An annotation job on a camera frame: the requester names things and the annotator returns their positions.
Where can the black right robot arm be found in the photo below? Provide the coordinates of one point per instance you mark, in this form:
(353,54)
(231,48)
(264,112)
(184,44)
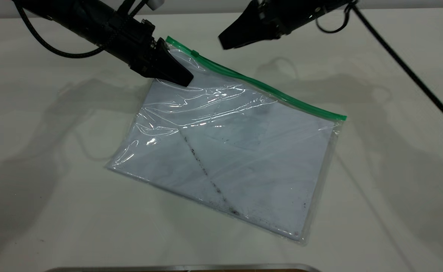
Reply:
(334,4)

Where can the transparent bag with green zip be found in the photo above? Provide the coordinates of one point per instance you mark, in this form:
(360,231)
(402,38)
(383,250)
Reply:
(334,115)

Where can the green zipper slider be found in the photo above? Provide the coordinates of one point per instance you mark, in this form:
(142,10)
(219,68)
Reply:
(195,53)

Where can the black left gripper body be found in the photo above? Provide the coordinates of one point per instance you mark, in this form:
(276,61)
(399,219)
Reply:
(138,45)

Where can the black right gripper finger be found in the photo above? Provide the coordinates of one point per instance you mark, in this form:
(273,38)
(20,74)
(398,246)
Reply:
(244,22)
(255,36)

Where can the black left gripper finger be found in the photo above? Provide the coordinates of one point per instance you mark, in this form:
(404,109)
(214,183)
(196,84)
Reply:
(168,76)
(172,62)

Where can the silver metal rim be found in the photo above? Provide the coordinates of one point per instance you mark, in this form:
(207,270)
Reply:
(187,268)

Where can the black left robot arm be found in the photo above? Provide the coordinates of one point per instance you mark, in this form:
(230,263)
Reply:
(81,19)

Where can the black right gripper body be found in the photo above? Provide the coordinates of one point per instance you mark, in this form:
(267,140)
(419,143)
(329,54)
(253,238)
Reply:
(289,13)

